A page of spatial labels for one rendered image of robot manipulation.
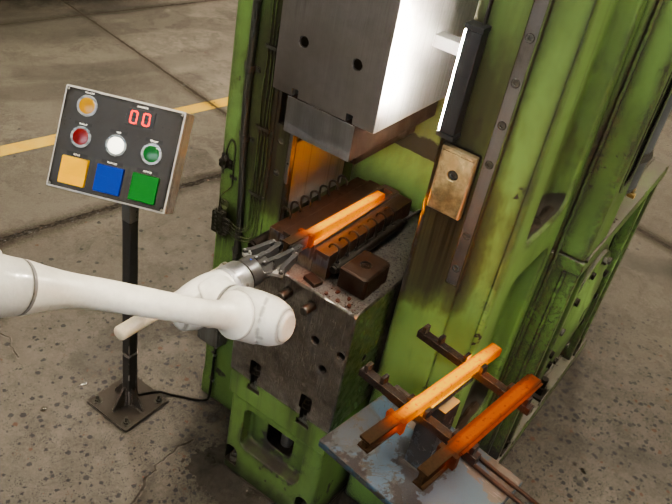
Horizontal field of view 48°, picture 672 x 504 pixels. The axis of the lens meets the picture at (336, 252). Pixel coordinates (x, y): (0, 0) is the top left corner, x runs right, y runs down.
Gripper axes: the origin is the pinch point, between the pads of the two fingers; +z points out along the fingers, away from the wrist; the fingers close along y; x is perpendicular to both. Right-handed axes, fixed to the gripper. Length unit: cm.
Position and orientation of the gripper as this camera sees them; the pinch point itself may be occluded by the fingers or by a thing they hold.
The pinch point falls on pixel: (295, 243)
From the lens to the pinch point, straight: 191.4
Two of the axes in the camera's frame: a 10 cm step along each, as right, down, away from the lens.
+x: 1.6, -8.0, -5.8
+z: 5.9, -3.9, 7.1
